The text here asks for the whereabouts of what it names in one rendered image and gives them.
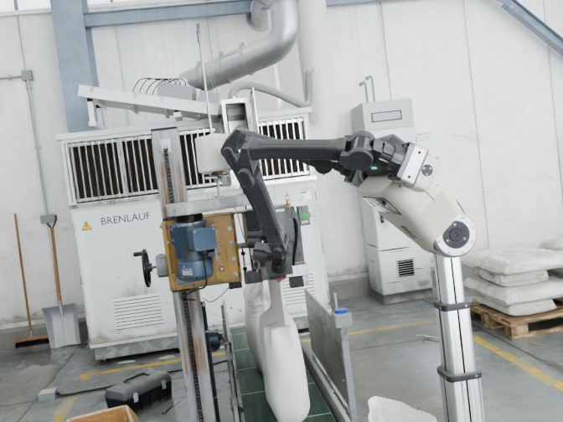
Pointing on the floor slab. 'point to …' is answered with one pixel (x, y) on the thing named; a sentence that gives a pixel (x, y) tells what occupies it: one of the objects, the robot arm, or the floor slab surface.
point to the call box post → (348, 374)
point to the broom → (28, 311)
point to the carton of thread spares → (108, 415)
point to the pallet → (496, 319)
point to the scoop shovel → (63, 332)
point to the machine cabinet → (100, 317)
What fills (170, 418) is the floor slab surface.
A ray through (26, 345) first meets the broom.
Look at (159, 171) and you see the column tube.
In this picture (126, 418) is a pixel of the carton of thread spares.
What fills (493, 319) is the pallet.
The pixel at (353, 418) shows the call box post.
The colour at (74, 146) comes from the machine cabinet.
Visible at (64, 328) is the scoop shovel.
